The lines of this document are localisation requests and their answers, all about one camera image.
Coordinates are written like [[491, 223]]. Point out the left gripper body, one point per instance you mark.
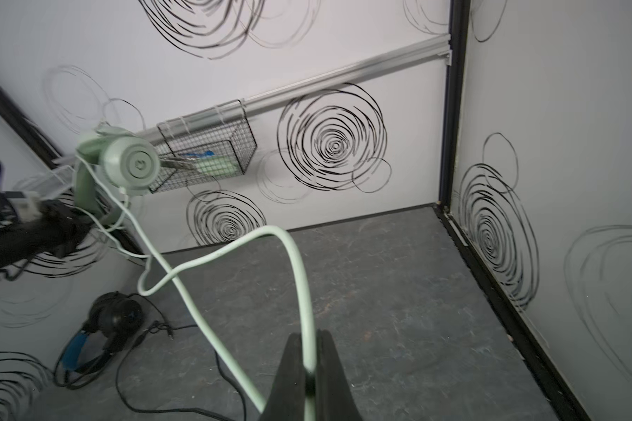
[[58, 231]]

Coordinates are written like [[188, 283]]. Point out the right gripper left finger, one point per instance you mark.
[[289, 388]]

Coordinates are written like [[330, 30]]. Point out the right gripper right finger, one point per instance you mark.
[[333, 398]]

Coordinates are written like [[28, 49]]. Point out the mint green headphones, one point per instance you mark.
[[127, 162]]

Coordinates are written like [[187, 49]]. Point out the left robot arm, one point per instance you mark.
[[15, 207]]

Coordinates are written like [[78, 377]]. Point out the black and blue headphones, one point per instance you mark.
[[114, 317]]

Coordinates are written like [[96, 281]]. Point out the aluminium wall rail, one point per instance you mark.
[[426, 50]]

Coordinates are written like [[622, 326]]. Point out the black corner frame post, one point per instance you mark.
[[32, 135]]

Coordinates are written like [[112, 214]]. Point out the black wire basket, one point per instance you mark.
[[233, 143]]

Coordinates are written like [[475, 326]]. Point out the right corner frame post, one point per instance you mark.
[[459, 20]]

